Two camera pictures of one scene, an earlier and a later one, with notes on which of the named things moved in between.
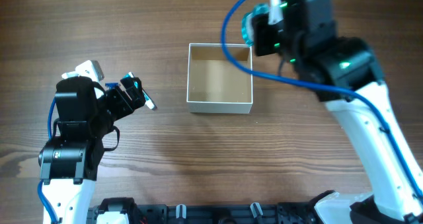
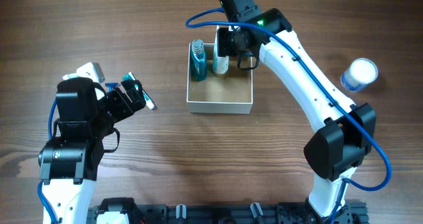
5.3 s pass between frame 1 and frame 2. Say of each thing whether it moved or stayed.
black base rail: stayed
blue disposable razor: stayed
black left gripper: stayed
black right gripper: moved
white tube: stayed
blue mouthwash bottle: moved
